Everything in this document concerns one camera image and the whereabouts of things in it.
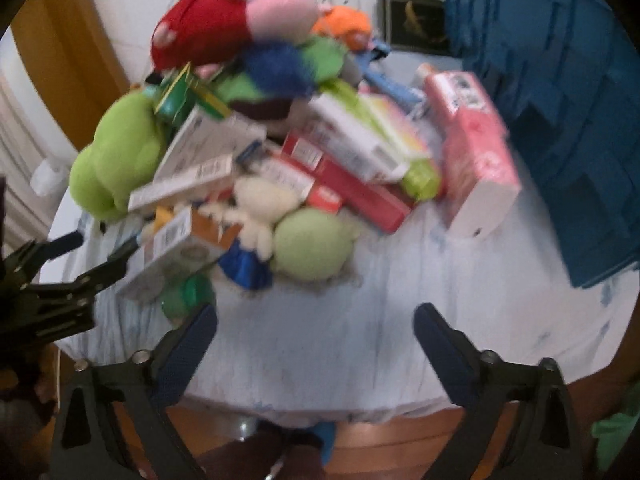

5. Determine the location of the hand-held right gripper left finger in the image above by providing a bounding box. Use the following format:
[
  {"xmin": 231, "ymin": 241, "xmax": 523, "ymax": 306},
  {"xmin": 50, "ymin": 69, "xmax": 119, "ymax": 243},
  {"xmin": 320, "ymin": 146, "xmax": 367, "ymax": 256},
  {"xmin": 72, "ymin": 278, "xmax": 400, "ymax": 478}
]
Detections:
[{"xmin": 49, "ymin": 302, "xmax": 219, "ymax": 480}]

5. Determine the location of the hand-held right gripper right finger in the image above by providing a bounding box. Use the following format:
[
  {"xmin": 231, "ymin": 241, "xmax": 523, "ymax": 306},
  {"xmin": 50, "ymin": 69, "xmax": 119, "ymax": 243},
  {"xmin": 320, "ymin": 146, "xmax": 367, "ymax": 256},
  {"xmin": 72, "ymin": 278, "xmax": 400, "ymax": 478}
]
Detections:
[{"xmin": 413, "ymin": 302, "xmax": 586, "ymax": 480}]

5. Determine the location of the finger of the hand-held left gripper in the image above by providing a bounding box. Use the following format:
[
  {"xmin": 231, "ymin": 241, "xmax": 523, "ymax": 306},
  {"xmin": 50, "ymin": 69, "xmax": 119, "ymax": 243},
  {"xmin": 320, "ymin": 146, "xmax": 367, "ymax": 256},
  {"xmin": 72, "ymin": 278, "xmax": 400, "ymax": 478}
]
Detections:
[
  {"xmin": 29, "ymin": 236, "xmax": 142, "ymax": 307},
  {"xmin": 4, "ymin": 231, "xmax": 86, "ymax": 282}
]

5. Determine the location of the white orange toothpaste carton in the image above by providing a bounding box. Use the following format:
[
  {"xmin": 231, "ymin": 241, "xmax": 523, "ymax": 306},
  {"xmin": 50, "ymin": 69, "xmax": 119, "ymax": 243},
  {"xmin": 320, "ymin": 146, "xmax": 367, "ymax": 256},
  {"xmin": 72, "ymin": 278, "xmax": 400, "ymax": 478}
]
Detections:
[{"xmin": 116, "ymin": 205, "xmax": 243, "ymax": 303}]

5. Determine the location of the large light green plush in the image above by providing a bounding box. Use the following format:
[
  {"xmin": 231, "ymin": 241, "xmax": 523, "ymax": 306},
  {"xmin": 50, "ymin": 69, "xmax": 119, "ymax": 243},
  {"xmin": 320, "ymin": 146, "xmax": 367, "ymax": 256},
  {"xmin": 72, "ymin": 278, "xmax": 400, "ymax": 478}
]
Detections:
[{"xmin": 69, "ymin": 92, "xmax": 171, "ymax": 221}]

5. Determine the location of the white bear plush yellow dress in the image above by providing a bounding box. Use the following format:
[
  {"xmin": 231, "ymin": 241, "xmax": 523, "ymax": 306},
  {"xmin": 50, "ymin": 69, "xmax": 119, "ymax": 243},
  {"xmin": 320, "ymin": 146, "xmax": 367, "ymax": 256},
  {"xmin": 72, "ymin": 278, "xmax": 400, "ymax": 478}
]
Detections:
[{"xmin": 200, "ymin": 177, "xmax": 303, "ymax": 261}]

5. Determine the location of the light green turtle plush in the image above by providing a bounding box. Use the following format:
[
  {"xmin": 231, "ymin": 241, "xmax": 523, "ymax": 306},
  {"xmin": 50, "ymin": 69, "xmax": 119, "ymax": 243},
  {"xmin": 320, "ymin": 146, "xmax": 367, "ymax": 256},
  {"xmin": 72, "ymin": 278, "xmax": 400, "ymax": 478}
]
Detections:
[{"xmin": 270, "ymin": 207, "xmax": 362, "ymax": 286}]

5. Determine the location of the pink carton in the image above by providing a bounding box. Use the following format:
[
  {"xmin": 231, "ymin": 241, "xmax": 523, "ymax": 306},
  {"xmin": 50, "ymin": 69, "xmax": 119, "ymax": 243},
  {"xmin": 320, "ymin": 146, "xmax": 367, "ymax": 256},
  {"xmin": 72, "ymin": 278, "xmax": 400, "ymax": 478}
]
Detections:
[{"xmin": 422, "ymin": 70, "xmax": 523, "ymax": 241}]

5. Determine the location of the red dress pig plush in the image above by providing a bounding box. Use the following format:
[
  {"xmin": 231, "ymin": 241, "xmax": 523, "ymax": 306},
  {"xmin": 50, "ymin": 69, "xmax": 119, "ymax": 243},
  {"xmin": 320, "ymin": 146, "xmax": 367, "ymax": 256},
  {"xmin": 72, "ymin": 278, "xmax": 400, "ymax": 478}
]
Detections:
[{"xmin": 150, "ymin": 0, "xmax": 326, "ymax": 73}]

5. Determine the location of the blue plastic crate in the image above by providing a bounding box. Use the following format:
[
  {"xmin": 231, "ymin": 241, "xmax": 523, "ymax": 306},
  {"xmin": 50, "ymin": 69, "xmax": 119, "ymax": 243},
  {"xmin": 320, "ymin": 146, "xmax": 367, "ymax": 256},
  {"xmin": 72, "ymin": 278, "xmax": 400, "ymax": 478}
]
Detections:
[{"xmin": 445, "ymin": 0, "xmax": 640, "ymax": 288}]

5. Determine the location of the round desktop with white cloth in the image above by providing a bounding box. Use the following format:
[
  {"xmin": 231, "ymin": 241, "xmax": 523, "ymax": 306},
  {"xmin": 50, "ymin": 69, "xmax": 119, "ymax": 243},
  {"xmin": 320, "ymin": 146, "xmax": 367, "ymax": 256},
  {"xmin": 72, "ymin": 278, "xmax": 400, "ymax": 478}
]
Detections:
[{"xmin": 39, "ymin": 50, "xmax": 640, "ymax": 423}]

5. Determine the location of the white bag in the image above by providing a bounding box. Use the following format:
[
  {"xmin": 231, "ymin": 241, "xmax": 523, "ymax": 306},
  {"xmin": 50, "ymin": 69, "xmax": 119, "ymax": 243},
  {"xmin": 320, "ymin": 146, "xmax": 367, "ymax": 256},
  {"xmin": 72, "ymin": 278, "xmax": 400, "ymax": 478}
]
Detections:
[{"xmin": 31, "ymin": 160, "xmax": 71, "ymax": 196}]

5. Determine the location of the blue shiny packet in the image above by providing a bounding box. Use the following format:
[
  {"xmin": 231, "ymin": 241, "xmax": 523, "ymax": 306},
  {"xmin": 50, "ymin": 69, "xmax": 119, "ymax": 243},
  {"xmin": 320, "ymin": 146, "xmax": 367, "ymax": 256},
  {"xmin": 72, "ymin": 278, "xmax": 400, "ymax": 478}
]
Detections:
[{"xmin": 217, "ymin": 240, "xmax": 273, "ymax": 291}]

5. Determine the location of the long white barcode carton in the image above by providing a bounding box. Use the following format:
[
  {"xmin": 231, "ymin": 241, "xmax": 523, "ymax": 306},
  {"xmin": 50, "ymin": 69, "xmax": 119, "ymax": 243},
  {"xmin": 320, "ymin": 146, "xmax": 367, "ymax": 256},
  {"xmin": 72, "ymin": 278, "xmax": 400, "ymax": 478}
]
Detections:
[{"xmin": 127, "ymin": 155, "xmax": 236, "ymax": 213}]

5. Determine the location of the white curtain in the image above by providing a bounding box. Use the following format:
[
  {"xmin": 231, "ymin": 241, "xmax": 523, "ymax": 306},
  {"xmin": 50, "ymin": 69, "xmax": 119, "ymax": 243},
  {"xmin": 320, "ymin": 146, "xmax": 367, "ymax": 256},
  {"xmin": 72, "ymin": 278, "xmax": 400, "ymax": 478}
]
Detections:
[{"xmin": 0, "ymin": 30, "xmax": 71, "ymax": 241}]

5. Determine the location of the large white carton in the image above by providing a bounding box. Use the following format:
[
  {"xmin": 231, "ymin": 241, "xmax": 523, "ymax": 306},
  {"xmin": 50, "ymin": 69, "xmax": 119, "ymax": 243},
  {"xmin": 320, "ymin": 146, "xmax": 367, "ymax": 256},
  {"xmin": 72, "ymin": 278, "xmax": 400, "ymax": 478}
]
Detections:
[{"xmin": 152, "ymin": 105, "xmax": 268, "ymax": 183}]

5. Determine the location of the long red carton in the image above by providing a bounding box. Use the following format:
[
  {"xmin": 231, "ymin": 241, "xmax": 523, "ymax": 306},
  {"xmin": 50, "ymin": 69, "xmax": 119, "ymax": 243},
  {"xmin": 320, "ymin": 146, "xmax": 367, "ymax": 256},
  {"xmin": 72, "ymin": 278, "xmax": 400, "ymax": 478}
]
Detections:
[{"xmin": 280, "ymin": 130, "xmax": 416, "ymax": 235}]

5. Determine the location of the red white toothpaste carton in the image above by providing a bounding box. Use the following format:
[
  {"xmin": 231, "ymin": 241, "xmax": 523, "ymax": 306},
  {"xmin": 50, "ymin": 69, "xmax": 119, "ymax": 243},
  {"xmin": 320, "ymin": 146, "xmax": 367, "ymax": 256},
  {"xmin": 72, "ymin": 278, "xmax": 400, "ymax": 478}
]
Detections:
[{"xmin": 235, "ymin": 142, "xmax": 346, "ymax": 213}]

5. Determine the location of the green plastic bag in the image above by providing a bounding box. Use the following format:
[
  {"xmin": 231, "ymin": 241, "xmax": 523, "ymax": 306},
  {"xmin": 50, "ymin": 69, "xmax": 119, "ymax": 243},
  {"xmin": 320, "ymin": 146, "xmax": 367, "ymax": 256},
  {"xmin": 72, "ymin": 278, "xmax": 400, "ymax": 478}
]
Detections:
[{"xmin": 591, "ymin": 400, "xmax": 640, "ymax": 473}]

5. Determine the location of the pastel rainbow carton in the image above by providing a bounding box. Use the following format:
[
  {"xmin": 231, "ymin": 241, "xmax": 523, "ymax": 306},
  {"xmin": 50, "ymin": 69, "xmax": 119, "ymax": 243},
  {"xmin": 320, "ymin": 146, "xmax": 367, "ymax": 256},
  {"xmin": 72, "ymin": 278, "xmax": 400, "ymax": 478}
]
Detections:
[{"xmin": 360, "ymin": 92, "xmax": 435, "ymax": 163}]

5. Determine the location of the white carton green side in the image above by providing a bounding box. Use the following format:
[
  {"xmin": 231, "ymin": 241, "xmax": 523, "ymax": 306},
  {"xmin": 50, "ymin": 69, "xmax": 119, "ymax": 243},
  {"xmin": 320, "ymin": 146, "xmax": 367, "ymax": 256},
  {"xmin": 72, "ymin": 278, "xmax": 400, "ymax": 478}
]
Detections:
[{"xmin": 302, "ymin": 80, "xmax": 416, "ymax": 185}]

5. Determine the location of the blue fuzzy toy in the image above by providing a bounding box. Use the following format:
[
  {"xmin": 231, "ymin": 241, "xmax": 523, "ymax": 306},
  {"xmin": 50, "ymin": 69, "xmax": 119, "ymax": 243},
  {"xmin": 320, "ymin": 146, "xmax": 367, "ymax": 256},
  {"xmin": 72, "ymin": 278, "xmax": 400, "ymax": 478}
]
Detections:
[{"xmin": 242, "ymin": 42, "xmax": 316, "ymax": 101}]

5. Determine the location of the light blue toy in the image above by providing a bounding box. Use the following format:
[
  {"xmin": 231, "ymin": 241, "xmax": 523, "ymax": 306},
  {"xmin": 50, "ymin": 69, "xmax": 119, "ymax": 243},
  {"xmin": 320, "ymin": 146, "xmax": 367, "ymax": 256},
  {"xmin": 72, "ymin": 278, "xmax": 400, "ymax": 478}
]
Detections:
[{"xmin": 350, "ymin": 40, "xmax": 431, "ymax": 118}]

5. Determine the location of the dark green frog plush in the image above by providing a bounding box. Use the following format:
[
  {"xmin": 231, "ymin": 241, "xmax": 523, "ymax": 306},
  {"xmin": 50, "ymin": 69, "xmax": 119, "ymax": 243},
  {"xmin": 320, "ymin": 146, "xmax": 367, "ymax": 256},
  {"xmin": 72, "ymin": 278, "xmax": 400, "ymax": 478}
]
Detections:
[{"xmin": 215, "ymin": 37, "xmax": 351, "ymax": 121}]

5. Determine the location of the orange and pink plush toy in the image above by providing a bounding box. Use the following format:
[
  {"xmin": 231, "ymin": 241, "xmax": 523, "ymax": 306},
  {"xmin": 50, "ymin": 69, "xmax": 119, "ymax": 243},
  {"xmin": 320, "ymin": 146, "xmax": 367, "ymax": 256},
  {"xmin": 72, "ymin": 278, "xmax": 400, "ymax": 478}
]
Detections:
[{"xmin": 311, "ymin": 5, "xmax": 375, "ymax": 53}]

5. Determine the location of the black picture frame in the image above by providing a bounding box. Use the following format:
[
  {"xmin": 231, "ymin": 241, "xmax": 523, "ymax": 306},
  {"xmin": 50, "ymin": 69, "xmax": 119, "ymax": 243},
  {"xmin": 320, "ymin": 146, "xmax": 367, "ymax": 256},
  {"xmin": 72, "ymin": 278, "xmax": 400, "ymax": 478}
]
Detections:
[{"xmin": 376, "ymin": 0, "xmax": 456, "ymax": 56}]

